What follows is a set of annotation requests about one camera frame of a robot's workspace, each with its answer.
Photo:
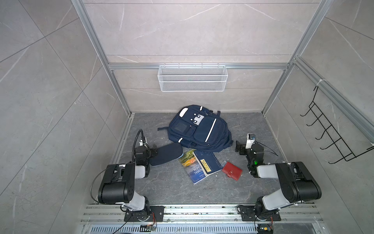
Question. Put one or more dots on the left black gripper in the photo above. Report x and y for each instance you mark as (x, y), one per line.
(152, 153)

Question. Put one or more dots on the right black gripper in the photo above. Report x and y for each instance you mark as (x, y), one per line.
(239, 146)

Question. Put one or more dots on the colourful landscape cover book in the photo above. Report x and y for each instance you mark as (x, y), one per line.
(192, 166)

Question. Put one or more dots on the dark blue yellow-label book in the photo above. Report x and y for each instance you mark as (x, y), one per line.
(208, 162)

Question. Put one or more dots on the navy blue backpack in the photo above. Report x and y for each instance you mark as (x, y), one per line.
(199, 128)

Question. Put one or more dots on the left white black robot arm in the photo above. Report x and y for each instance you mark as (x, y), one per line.
(118, 183)

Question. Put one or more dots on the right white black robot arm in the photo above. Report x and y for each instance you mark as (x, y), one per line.
(296, 182)

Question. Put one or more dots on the navy blue pencil case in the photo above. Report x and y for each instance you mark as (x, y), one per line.
(167, 154)

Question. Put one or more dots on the red leather wallet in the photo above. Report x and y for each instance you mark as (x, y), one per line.
(232, 171)

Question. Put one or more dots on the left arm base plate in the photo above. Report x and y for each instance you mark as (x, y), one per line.
(149, 214)

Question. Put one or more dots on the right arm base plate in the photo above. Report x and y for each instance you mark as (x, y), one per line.
(251, 213)

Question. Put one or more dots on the black wire hook rack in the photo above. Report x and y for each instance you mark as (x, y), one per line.
(336, 140)

